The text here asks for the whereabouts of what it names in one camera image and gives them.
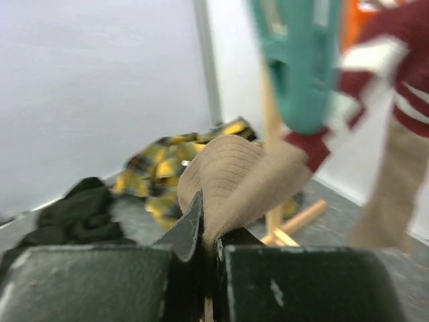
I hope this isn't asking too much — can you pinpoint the black garment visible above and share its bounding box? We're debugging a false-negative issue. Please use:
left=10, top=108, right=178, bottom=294
left=6, top=177, right=135, bottom=256

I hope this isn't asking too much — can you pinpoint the yellow plaid shirt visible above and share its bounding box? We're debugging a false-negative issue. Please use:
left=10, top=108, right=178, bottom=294
left=113, top=117, right=263, bottom=231

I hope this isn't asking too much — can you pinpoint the wooden clothes rack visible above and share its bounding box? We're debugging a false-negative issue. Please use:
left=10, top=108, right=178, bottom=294
left=259, top=63, right=328, bottom=248

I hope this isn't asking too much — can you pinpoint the white oval clip hanger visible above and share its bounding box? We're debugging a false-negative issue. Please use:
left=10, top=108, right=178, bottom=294
left=247, top=0, right=373, bottom=135

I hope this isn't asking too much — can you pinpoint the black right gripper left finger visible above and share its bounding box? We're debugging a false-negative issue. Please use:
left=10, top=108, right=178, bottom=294
left=1, top=193, right=204, bottom=322

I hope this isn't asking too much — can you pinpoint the beige maroon white-striped sock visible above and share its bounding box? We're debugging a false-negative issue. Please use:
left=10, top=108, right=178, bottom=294
left=341, top=1, right=428, bottom=248
left=176, top=36, right=413, bottom=248

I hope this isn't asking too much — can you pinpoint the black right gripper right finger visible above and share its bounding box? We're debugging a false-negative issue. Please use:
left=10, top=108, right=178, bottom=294
left=214, top=229, right=406, bottom=321

